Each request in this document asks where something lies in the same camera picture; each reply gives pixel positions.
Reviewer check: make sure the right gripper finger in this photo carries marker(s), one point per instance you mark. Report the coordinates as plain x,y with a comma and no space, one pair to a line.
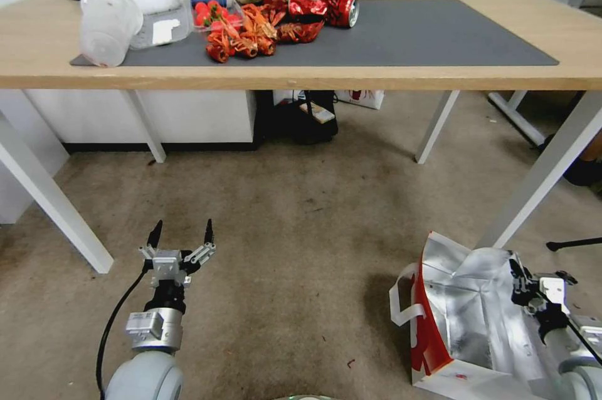
566,277
521,285

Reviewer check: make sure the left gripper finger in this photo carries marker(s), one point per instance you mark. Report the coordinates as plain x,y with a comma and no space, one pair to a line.
205,247
151,245

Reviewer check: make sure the silver and red delivery bag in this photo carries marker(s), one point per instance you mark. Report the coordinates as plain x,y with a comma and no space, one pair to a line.
470,325

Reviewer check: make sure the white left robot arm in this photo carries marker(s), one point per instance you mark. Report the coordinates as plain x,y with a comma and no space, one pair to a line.
146,376

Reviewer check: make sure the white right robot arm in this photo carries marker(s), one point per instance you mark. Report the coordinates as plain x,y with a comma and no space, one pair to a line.
581,372

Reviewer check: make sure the black bag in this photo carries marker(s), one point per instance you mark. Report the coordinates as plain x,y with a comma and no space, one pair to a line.
310,132

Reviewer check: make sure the white and red shopping bag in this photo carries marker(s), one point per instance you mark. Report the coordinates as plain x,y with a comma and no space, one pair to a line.
362,98

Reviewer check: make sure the black tripod leg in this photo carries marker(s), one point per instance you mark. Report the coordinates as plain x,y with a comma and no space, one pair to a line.
574,244

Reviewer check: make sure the white robot front shell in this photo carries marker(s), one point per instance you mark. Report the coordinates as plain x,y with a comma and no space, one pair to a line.
301,396

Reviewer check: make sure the red crayfish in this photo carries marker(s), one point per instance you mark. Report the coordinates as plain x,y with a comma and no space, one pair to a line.
301,32
256,45
276,7
220,45
257,19

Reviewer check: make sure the clear plastic labelled container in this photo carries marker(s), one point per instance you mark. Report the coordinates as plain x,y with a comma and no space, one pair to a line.
162,31

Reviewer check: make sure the clear plastic cup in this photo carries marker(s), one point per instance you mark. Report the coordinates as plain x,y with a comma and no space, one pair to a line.
106,28

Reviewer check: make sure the red cherry tomato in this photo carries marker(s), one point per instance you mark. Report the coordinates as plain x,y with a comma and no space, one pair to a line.
203,19
232,19
201,8

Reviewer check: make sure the wooden table with white legs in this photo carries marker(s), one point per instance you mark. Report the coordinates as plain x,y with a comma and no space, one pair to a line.
423,75

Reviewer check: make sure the dark grey table mat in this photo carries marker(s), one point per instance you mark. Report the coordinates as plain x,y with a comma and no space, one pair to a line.
423,38

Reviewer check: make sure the crushed red drink can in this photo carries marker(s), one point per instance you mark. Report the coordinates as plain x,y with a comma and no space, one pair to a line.
324,7

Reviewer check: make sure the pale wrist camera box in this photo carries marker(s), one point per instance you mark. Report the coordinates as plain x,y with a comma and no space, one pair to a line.
552,289
168,266

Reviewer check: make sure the white desk frame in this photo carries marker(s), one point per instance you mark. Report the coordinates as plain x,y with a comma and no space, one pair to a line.
517,118

